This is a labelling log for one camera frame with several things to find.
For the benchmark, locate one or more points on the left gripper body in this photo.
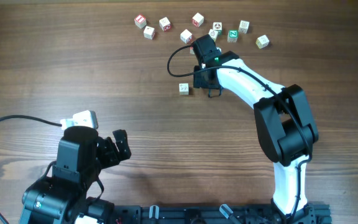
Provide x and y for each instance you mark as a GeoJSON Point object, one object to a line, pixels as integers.
{"type": "Point", "coordinates": [105, 155]}

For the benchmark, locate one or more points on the plain wooden base block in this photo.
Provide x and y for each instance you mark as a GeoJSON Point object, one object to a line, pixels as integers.
{"type": "Point", "coordinates": [184, 89]}

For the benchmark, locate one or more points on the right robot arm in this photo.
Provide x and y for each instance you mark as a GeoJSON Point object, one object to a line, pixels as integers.
{"type": "Point", "coordinates": [286, 129]}

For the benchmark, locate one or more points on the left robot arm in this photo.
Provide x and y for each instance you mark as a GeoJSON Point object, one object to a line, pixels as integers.
{"type": "Point", "coordinates": [62, 197]}

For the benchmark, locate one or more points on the wooden block yellow side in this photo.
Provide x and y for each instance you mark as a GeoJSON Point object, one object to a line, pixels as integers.
{"type": "Point", "coordinates": [213, 34]}

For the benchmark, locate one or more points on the wooden block near centre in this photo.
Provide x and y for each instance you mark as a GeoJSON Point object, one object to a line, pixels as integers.
{"type": "Point", "coordinates": [186, 36]}

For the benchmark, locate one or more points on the wooden block animal face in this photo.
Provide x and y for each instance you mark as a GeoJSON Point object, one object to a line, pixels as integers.
{"type": "Point", "coordinates": [218, 27]}

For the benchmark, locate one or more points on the green letter Z block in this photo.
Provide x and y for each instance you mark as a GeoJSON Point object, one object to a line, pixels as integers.
{"type": "Point", "coordinates": [232, 35]}

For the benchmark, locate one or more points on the wooden block red letter side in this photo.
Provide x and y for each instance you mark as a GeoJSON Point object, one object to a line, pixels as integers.
{"type": "Point", "coordinates": [197, 19]}

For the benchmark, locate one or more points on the wooden block pattern top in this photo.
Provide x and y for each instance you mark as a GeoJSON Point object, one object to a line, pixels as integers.
{"type": "Point", "coordinates": [243, 27]}

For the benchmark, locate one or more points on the wooden block red picture side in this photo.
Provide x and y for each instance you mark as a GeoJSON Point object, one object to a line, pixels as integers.
{"type": "Point", "coordinates": [165, 24]}

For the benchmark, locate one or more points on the yellow sided wooden block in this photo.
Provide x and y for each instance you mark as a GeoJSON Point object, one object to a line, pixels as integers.
{"type": "Point", "coordinates": [262, 41]}

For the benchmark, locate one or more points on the plain wooden block red side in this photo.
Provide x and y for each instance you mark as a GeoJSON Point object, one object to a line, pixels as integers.
{"type": "Point", "coordinates": [149, 32]}

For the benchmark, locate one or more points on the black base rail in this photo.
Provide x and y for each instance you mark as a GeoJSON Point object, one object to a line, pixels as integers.
{"type": "Point", "coordinates": [257, 213]}

